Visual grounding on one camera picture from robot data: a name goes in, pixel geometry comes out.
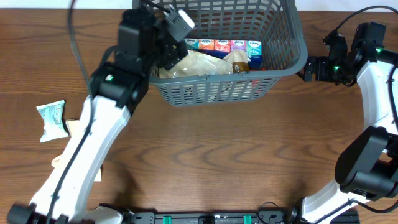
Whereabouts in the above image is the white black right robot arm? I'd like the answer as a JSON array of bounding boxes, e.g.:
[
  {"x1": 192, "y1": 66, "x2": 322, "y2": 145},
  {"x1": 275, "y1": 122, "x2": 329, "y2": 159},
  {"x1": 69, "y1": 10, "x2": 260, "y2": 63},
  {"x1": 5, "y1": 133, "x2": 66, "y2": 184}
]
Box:
[{"x1": 285, "y1": 22, "x2": 397, "y2": 223}]

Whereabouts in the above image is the mint green snack packet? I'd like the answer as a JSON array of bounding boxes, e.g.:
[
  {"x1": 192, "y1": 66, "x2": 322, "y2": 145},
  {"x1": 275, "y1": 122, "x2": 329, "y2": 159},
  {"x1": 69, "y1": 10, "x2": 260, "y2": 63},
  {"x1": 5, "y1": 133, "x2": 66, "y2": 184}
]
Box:
[{"x1": 36, "y1": 100, "x2": 68, "y2": 142}]

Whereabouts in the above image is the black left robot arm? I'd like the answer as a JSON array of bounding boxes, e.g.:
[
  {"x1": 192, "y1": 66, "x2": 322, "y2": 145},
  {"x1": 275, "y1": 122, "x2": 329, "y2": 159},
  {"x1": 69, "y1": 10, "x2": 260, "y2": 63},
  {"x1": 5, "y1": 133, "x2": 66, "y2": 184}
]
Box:
[{"x1": 7, "y1": 6, "x2": 195, "y2": 224}]

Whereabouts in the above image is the grey plastic basket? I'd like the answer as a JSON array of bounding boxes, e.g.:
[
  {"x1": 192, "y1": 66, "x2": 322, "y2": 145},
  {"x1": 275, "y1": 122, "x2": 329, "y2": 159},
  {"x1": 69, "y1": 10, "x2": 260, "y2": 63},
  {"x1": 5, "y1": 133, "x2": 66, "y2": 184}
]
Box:
[{"x1": 150, "y1": 0, "x2": 308, "y2": 106}]

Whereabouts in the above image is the dried mushroom pouch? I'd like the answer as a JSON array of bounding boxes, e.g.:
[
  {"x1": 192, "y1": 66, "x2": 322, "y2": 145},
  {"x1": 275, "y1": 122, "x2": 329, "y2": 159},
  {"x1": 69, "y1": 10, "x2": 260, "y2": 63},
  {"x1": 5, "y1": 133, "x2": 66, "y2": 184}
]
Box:
[{"x1": 223, "y1": 50, "x2": 250, "y2": 74}]

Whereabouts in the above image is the cream snack pouch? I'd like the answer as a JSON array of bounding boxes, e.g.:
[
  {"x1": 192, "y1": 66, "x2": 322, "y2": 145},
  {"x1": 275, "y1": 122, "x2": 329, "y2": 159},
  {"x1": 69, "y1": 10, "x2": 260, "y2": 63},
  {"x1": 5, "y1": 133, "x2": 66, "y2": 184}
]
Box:
[{"x1": 51, "y1": 119, "x2": 103, "y2": 182}]

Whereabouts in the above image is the Kleenex tissue multipack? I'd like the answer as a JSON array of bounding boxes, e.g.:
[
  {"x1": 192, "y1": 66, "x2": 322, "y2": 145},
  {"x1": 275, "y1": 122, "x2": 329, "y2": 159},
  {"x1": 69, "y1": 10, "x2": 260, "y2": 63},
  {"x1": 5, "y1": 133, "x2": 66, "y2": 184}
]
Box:
[{"x1": 185, "y1": 39, "x2": 262, "y2": 70}]

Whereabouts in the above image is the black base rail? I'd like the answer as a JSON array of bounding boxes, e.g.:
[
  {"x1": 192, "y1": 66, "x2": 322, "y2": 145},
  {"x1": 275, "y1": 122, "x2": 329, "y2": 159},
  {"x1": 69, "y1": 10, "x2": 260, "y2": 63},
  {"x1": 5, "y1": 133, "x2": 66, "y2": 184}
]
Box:
[{"x1": 93, "y1": 210, "x2": 361, "y2": 224}]

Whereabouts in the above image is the tan paper bag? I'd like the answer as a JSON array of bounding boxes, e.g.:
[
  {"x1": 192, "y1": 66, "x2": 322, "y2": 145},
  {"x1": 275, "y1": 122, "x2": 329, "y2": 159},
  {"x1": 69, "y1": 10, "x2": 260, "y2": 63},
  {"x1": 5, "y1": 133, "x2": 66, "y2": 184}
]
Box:
[{"x1": 159, "y1": 50, "x2": 233, "y2": 79}]

